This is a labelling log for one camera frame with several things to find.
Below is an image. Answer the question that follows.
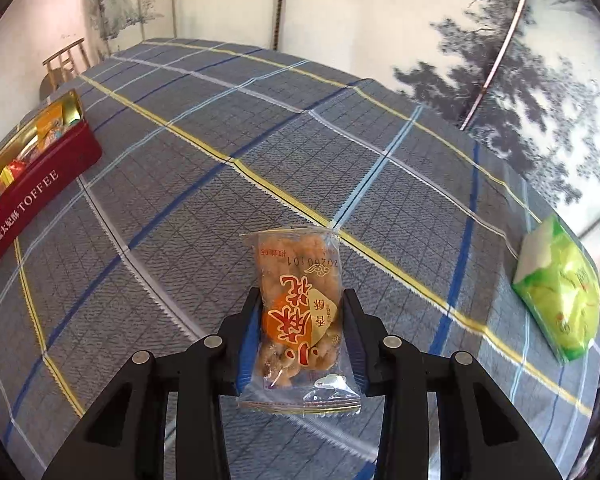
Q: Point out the red snack packet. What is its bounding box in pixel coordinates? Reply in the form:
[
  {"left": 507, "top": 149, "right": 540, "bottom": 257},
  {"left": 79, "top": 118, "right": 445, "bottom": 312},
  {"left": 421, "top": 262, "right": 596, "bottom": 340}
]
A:
[{"left": 0, "top": 158, "right": 29, "bottom": 186}]

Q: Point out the orange snack packet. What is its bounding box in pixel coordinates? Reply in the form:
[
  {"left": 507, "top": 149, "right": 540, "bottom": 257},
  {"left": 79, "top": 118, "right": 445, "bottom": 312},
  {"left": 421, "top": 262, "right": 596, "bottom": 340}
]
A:
[{"left": 35, "top": 102, "right": 81, "bottom": 152}]

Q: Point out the green tissue pack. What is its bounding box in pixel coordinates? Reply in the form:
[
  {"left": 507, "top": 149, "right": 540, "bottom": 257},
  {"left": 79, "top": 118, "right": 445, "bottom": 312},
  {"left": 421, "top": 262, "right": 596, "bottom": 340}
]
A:
[{"left": 513, "top": 214, "right": 600, "bottom": 363}]

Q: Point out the red toffee tin box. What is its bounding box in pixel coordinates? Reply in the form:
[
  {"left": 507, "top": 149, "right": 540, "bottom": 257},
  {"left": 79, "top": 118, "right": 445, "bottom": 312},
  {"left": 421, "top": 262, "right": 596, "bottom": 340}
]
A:
[{"left": 0, "top": 89, "right": 102, "bottom": 260}]

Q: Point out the light wooden chair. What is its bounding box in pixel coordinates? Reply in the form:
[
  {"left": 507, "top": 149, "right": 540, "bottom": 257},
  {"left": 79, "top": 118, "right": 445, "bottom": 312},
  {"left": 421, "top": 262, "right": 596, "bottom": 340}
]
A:
[{"left": 38, "top": 38, "right": 92, "bottom": 101}]

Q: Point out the painted folding screen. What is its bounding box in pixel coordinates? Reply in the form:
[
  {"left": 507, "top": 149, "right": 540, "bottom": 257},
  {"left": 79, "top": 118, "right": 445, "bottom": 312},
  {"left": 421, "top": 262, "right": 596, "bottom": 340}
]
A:
[{"left": 83, "top": 0, "right": 600, "bottom": 238}]

